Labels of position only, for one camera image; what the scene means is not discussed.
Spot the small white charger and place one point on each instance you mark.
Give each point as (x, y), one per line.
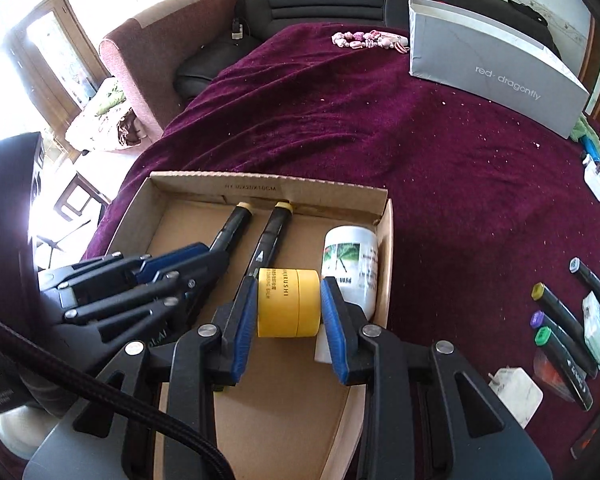
(591, 176)

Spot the maroon bedspread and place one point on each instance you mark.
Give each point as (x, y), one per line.
(489, 207)

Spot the teal tissue pack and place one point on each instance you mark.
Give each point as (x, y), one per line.
(591, 325)

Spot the grey-capped black marker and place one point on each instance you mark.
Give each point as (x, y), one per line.
(581, 271)

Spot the purple-capped black marker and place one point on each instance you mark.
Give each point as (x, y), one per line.
(581, 357)

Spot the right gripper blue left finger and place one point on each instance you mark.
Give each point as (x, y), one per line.
(236, 321)

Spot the green-capped black marker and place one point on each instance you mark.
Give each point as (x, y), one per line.
(564, 364)

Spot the maroon armchair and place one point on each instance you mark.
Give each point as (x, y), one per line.
(144, 52)

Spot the metal frame chair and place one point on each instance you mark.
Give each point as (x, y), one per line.
(71, 204)

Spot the yellow-capped black marker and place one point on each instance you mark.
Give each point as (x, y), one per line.
(266, 249)

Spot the blue small object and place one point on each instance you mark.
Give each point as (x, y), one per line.
(590, 148)

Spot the red transparent packet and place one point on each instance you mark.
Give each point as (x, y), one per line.
(546, 374)

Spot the grey shoe box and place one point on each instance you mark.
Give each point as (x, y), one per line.
(468, 51)

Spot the floral cloth pile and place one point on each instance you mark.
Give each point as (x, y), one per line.
(107, 123)

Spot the cardboard tray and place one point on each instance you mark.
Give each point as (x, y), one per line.
(289, 416)

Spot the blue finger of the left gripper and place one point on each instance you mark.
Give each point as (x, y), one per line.
(152, 265)
(101, 300)

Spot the white bottle green label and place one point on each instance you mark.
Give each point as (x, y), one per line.
(350, 256)

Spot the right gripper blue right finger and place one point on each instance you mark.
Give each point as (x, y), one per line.
(352, 341)

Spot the orange-capped black marker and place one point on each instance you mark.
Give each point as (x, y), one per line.
(234, 228)

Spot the large white charger plug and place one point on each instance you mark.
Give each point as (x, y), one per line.
(518, 392)

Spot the green cloth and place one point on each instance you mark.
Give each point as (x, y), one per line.
(583, 128)

